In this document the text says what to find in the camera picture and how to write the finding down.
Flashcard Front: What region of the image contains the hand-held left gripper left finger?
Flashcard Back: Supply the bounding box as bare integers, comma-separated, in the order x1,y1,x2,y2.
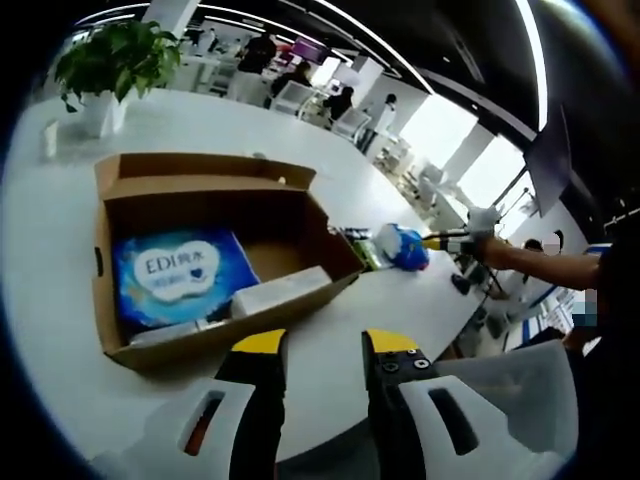
169,328,289,480

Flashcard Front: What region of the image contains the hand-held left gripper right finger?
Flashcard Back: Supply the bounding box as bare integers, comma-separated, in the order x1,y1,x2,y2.
362,328,506,480

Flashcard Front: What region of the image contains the dark blue soft pack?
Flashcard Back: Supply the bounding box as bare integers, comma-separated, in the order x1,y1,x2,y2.
375,222,431,272

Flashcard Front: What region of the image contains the green small packet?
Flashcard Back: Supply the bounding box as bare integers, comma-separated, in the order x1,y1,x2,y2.
344,227,387,274

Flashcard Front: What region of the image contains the small white carton box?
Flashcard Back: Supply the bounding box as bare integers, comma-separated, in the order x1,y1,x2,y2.
230,265,334,320

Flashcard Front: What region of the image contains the light blue wet wipes pack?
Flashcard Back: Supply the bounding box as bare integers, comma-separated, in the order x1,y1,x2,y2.
111,228,262,332

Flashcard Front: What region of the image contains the brown cardboard shoe box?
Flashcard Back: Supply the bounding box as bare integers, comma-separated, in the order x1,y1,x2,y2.
91,152,367,372

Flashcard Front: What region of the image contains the white mesh office chair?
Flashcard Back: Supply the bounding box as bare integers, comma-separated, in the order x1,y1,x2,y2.
271,82,315,117
332,107,372,142

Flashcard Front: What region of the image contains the potted green plant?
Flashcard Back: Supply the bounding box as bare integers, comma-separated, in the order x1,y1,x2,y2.
53,19,182,137

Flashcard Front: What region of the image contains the purple wall screen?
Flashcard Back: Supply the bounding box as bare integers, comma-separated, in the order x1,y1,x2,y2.
291,38,330,64

